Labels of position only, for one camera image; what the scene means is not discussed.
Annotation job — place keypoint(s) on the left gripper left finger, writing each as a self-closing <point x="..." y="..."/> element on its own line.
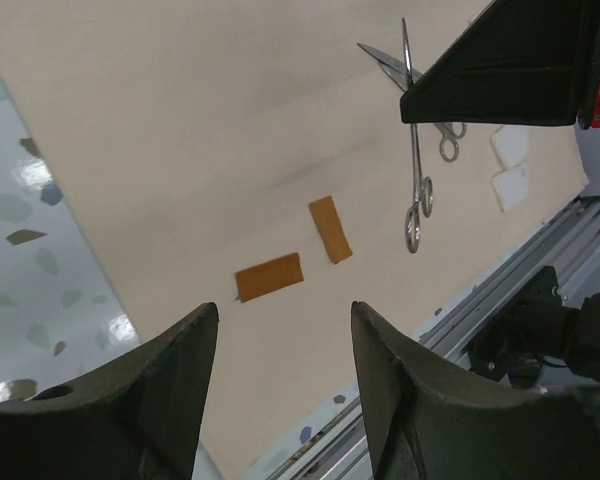
<point x="136" y="417"/>

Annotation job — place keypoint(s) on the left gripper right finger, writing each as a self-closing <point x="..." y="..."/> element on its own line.
<point x="427" y="418"/>

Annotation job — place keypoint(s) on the white gauze pad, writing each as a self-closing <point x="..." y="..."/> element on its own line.
<point x="512" y="187"/>
<point x="511" y="144"/>

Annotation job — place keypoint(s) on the brown bandage horizontal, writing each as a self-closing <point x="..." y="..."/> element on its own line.
<point x="268" y="277"/>

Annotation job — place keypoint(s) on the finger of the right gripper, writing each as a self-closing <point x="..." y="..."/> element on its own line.
<point x="519" y="63"/>

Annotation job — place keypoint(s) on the beige cloth mat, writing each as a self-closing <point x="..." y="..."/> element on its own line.
<point x="190" y="137"/>

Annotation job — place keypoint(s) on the aluminium rail frame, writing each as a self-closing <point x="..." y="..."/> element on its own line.
<point x="505" y="385"/>

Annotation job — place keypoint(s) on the brown bandage vertical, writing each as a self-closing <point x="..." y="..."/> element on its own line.
<point x="329" y="227"/>

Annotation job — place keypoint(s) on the white gauze pad bottom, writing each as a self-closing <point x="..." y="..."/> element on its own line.
<point x="512" y="187"/>

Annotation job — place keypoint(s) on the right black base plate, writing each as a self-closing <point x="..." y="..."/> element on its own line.
<point x="499" y="350"/>

